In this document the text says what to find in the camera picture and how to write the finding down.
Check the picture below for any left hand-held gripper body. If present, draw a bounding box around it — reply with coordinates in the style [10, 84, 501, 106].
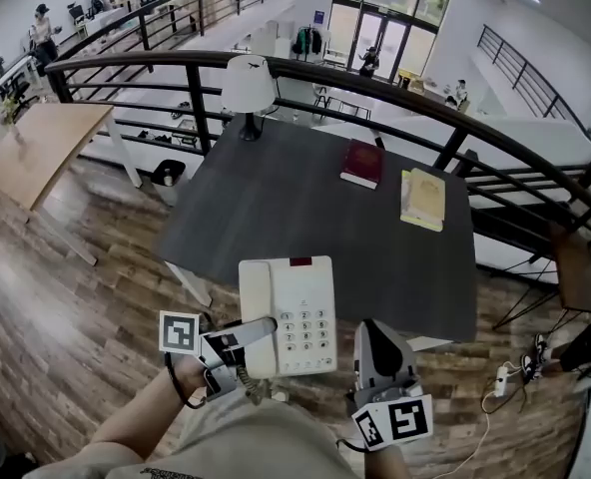
[159, 310, 243, 401]

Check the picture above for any straight black metal railing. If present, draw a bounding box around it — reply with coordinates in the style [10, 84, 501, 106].
[476, 23, 591, 137]
[50, 0, 297, 69]

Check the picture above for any person's right forearm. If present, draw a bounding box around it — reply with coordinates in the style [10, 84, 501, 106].
[362, 443, 412, 479]

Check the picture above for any person's beige shirt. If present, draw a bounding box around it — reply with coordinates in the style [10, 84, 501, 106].
[22, 385, 361, 479]

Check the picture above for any black waste bin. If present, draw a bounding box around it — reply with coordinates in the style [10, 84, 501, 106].
[150, 158, 188, 188]

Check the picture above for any person's left forearm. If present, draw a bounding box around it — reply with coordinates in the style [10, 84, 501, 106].
[78, 354, 208, 462]

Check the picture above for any curved black metal railing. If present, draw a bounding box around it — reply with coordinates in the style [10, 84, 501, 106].
[44, 50, 591, 288]

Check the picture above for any white telephone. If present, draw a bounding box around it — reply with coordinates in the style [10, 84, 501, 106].
[237, 254, 339, 406]

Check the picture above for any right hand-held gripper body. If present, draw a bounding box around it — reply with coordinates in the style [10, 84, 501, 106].
[350, 373, 434, 452]

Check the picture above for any yellow-green book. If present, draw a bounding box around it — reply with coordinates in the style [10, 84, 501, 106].
[399, 168, 444, 234]

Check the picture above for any white power strip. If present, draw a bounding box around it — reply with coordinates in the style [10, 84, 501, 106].
[492, 363, 512, 399]

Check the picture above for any clothes rack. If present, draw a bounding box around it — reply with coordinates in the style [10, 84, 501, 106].
[291, 24, 325, 63]

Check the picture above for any glass entrance door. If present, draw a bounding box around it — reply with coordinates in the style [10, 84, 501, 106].
[331, 0, 455, 85]

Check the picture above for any dark grey table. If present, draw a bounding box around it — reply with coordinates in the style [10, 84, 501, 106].
[155, 114, 479, 344]

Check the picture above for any white table lamp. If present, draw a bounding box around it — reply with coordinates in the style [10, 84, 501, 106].
[220, 54, 278, 143]

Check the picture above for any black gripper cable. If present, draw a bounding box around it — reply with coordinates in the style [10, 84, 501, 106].
[164, 351, 208, 411]

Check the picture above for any brown wooden side table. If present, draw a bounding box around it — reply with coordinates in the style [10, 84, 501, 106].
[492, 221, 591, 331]

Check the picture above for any red book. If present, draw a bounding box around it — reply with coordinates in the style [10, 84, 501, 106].
[338, 138, 384, 191]

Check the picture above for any white power cable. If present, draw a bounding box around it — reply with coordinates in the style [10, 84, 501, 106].
[432, 390, 499, 479]

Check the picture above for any small potted plant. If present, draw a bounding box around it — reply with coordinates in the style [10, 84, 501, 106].
[0, 93, 28, 145]

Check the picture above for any light wooden table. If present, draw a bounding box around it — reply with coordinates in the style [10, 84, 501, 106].
[0, 102, 143, 267]

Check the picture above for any beige book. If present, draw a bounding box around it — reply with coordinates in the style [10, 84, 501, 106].
[406, 168, 447, 222]

